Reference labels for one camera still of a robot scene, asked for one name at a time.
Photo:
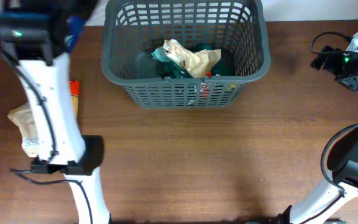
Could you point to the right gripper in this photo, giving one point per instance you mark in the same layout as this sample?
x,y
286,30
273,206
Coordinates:
x,y
352,83

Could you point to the beige paper pouch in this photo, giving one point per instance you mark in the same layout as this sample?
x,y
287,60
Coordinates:
x,y
197,64
22,117

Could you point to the green Nescafe coffee bag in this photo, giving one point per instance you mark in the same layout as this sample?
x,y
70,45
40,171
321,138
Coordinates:
x,y
225,67

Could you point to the San Remo spaghetti packet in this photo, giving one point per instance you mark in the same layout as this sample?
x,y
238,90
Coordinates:
x,y
75,92

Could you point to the Kleenex tissue multipack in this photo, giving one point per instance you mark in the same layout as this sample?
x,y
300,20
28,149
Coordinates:
x,y
75,28

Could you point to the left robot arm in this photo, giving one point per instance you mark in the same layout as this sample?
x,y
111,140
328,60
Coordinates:
x,y
36,39

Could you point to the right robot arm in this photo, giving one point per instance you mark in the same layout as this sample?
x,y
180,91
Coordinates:
x,y
339,158

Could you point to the grey plastic basket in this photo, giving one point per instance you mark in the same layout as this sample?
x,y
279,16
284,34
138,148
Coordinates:
x,y
134,29

